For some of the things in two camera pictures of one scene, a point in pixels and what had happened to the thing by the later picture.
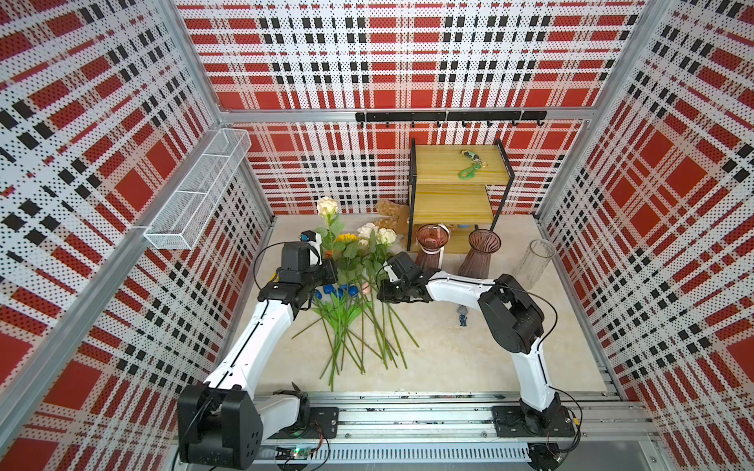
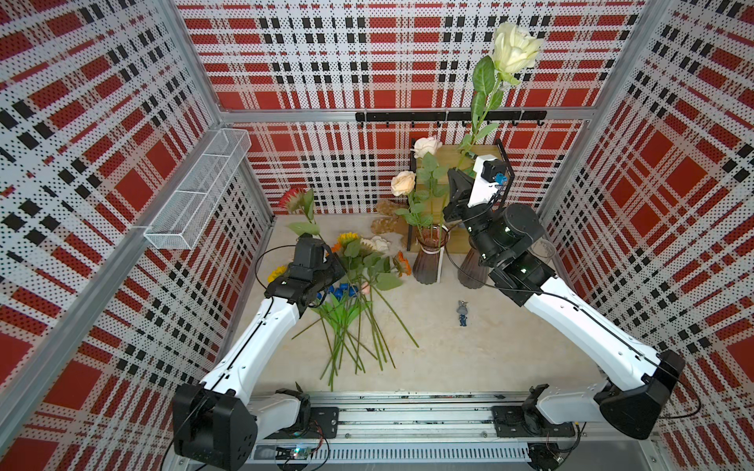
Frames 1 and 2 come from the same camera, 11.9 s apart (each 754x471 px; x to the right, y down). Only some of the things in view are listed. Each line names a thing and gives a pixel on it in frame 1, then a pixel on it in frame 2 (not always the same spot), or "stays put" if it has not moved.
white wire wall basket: [181, 224] stays put
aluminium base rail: [457, 418] stays put
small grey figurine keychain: [462, 311] stays put
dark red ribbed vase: [432, 238] stays put
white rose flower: [386, 235] -> [514, 50]
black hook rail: [455, 116] stays put
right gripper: [386, 296] -> [458, 204]
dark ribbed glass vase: [483, 243] stays put
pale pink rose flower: [367, 233] -> [429, 191]
